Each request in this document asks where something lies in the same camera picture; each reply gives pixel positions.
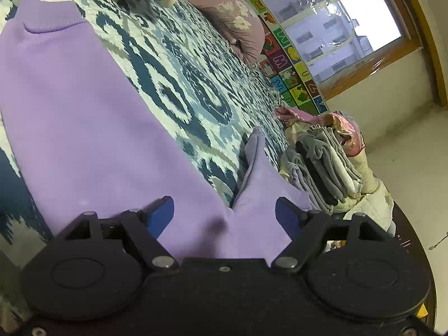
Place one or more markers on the blue white patterned bedspread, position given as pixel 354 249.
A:
pixel 184 70

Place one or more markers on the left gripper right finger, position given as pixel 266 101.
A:
pixel 305 230

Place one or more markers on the window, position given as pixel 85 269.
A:
pixel 342 42

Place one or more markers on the purple hoodie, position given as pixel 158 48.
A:
pixel 85 140

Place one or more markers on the pink floral pillow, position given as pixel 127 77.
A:
pixel 238 23

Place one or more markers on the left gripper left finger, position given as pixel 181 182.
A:
pixel 144 227

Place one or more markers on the colourful alphabet play mat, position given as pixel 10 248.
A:
pixel 282 63

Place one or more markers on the grey folded clothes stack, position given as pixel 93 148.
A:
pixel 315 163

